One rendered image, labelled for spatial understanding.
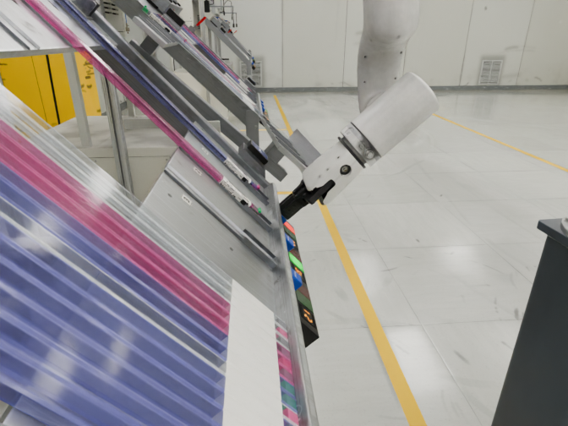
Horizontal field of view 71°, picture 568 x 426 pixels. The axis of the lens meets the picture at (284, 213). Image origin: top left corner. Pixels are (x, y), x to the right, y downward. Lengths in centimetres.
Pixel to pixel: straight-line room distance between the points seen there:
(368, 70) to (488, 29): 862
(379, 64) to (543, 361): 63
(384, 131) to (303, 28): 758
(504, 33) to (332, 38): 337
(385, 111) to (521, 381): 62
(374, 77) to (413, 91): 11
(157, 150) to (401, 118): 112
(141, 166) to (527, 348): 137
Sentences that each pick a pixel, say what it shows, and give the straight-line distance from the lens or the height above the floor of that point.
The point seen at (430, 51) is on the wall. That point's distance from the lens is 892.
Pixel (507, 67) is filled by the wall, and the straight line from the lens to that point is 970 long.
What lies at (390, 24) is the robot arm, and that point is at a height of 102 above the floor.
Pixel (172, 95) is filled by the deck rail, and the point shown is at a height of 91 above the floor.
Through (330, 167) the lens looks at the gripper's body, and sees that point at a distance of 70.
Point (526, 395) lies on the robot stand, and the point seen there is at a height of 35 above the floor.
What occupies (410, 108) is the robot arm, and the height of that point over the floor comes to 90.
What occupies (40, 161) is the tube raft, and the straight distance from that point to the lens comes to 33.
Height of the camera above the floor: 101
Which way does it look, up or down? 24 degrees down
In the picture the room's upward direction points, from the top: straight up
